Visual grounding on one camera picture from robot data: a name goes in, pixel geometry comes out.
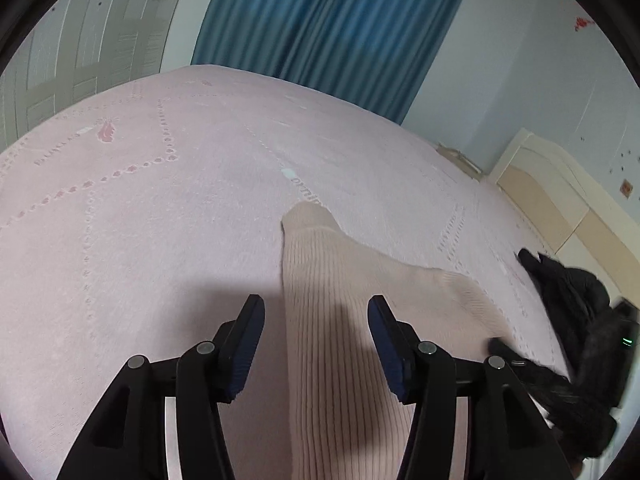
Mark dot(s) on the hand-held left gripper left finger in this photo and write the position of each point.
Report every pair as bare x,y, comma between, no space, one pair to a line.
247,345

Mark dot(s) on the white wardrobe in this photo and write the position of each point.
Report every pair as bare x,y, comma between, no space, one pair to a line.
90,45

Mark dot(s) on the red wall sticker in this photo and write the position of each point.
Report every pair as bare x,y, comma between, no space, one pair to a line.
582,23

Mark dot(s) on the square wall sticker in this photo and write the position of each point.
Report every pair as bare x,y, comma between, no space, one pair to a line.
625,188

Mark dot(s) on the blue curtain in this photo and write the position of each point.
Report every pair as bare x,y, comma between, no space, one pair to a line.
325,25

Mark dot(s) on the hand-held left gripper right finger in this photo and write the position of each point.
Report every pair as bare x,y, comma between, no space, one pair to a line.
387,345

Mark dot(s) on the small bedside object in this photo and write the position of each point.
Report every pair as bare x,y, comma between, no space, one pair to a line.
462,159

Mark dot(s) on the black jacket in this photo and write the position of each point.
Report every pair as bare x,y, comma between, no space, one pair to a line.
570,300

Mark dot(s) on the cream wooden headboard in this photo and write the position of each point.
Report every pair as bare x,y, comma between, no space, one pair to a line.
550,200

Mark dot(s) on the pink ribbed knit garment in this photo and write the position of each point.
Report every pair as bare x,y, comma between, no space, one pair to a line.
325,285

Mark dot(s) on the bed with pink sheet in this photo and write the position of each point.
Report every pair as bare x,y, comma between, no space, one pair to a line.
150,210

